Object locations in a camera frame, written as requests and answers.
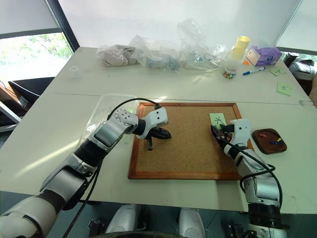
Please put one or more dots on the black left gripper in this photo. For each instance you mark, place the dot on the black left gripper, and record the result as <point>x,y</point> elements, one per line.
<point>155,134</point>

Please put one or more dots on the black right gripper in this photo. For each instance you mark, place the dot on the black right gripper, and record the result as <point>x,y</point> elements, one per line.
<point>226,129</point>

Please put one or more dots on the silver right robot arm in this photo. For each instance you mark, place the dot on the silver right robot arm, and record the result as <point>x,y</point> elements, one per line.
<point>257,178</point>

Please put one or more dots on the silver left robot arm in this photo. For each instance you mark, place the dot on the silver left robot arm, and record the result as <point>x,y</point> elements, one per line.
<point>106,135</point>

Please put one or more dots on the green note with blue cross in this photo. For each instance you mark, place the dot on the green note with blue cross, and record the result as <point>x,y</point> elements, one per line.
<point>218,119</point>

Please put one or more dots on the brown wooden tray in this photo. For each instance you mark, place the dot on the brown wooden tray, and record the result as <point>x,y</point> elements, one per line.
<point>270,141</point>

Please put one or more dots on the clear plastic box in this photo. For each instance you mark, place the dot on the clear plastic box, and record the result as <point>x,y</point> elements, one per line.
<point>104,114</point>

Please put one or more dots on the clear jar of colourful pushpins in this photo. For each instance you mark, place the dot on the clear jar of colourful pushpins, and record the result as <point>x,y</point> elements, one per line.
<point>229,72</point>

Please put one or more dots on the green note marked five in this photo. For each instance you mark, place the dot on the green note marked five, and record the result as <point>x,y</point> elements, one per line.
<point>284,88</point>

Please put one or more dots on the green note with scribble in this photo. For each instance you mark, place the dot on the green note with scribble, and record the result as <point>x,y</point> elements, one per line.
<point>278,72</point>

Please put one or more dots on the purple tissue box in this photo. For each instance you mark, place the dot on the purple tissue box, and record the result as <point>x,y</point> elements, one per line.
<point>263,55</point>

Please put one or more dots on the wood framed cork board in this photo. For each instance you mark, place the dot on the wood framed cork board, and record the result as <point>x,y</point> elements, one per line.
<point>185,146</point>

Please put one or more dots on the blue pushpin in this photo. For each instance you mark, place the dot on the blue pushpin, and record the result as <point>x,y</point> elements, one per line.
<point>274,143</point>

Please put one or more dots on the blue whiteboard marker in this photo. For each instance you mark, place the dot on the blue whiteboard marker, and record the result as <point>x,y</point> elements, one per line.
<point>253,71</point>

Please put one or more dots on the plastic bag with grey items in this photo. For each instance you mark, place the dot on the plastic bag with grey items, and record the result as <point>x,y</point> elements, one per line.
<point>158,59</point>

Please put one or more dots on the white rounded robot leg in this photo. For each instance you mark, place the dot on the white rounded robot leg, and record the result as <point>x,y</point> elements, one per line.
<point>192,223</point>
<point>122,219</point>

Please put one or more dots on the large clear plastic bag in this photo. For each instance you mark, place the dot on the large clear plastic bag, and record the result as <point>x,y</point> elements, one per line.
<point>198,47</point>

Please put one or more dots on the stack of yellow cups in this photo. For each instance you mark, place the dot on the stack of yellow cups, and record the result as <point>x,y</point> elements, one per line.
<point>239,47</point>

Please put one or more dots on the plastic bag with beige cloth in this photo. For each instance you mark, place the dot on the plastic bag with beige cloth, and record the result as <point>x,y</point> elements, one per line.
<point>116,55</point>

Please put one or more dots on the black and silver equipment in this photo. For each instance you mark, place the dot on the black and silver equipment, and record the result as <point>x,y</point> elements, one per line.
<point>299,67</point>

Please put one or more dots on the small clear plastic cup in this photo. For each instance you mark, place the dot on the small clear plastic cup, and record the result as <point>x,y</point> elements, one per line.
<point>75,72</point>

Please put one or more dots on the black chair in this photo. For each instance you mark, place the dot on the black chair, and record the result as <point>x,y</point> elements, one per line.
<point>29,86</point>

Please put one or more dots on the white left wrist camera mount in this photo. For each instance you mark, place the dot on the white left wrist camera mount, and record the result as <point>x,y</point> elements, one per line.
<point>158,119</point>

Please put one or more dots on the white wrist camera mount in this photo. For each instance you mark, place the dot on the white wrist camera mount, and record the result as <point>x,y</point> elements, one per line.
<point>158,119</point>
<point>241,131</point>

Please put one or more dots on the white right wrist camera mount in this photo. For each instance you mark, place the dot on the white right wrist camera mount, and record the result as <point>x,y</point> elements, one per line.
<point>241,131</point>

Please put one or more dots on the black window frame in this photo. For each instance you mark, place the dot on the black window frame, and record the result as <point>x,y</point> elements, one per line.
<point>64,24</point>

